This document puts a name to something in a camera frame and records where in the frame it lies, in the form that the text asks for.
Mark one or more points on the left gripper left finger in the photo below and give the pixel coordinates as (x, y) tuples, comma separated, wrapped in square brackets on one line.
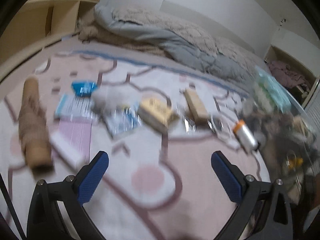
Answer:
[(45, 220)]

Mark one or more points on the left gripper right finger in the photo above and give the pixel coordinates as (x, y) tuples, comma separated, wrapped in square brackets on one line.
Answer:
[(275, 218)]

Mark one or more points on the yellow tissue pack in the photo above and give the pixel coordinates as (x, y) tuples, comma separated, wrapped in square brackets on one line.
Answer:
[(156, 114)]

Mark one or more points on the small white carton box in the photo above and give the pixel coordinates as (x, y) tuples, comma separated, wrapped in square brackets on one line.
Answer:
[(66, 150)]

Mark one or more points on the clear plastic storage bin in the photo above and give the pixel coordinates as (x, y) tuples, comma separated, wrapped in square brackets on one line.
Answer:
[(289, 145)]

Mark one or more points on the pink notebook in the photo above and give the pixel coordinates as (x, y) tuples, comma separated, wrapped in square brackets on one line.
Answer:
[(78, 135)]

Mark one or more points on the small wooden block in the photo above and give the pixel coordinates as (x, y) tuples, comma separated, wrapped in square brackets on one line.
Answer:
[(196, 106)]

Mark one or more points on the pale blue torn packet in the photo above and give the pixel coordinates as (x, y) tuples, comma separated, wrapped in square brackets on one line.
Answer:
[(74, 108)]

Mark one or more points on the blue white wipes packet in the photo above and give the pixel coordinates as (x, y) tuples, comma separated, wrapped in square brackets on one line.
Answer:
[(122, 121)]

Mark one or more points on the white crumpled cloth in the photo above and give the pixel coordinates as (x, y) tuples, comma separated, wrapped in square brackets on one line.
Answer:
[(108, 99)]

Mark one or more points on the small blue sachet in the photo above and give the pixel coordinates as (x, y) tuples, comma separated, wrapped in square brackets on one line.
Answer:
[(83, 88)]

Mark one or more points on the grey beige quilt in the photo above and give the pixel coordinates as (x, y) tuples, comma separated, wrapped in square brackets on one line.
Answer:
[(145, 30)]

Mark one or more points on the wooden shelf headboard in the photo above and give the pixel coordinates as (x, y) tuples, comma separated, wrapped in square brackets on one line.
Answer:
[(38, 24)]

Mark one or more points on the rope wrapped cardboard tube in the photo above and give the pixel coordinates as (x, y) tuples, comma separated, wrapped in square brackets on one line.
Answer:
[(32, 127)]

